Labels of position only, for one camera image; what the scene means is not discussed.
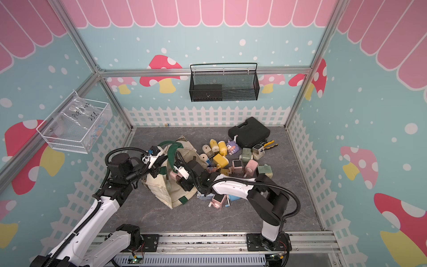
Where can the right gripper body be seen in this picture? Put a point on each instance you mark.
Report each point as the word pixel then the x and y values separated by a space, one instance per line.
pixel 187 183

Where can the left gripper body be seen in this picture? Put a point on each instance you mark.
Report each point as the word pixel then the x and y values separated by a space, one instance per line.
pixel 154 169

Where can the pink round character sharpener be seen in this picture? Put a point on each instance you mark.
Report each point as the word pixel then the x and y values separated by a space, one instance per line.
pixel 212 169

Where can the beige canvas tote bag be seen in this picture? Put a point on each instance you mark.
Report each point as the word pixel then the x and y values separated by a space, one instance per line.
pixel 164 185

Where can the light blue square sharpener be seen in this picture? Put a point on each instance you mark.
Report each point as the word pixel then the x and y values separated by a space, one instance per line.
pixel 204 197

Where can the cream pencil sharpener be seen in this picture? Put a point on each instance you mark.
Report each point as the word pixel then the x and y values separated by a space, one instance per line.
pixel 208 151
pixel 258 152

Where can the pink translucent pencil sharpener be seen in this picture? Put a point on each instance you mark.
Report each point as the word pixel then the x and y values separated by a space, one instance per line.
pixel 219 201

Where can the sky blue box sharpener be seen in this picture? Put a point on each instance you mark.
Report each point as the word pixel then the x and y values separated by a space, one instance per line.
pixel 233 198

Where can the purple pencil sharpener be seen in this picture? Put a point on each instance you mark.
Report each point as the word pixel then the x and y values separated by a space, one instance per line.
pixel 232 146

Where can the pink boxy pencil sharpener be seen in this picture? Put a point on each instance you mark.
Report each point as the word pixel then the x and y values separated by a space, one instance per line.
pixel 250 168

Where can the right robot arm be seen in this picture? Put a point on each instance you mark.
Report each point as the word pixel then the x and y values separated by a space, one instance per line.
pixel 274 204

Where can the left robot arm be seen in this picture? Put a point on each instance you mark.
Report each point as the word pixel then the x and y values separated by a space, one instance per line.
pixel 121 178

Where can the black plastic tool case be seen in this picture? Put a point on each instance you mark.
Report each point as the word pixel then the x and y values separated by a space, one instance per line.
pixel 249 133

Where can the clear plastic bag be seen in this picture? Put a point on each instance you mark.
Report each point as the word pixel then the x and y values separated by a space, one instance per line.
pixel 81 122

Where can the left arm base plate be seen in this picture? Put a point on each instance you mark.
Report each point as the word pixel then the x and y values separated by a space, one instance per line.
pixel 148 243

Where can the yellow handled pliers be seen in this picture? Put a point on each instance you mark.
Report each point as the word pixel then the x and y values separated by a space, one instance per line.
pixel 270 145

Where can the white wire basket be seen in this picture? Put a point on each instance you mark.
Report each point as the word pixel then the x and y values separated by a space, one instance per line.
pixel 45 129

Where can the black wire mesh basket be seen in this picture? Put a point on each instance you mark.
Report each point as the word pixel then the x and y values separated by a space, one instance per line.
pixel 221 82

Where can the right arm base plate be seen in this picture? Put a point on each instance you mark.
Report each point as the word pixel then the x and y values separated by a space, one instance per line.
pixel 256 242

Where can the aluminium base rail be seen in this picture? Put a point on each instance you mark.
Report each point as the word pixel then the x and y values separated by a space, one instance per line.
pixel 227 249

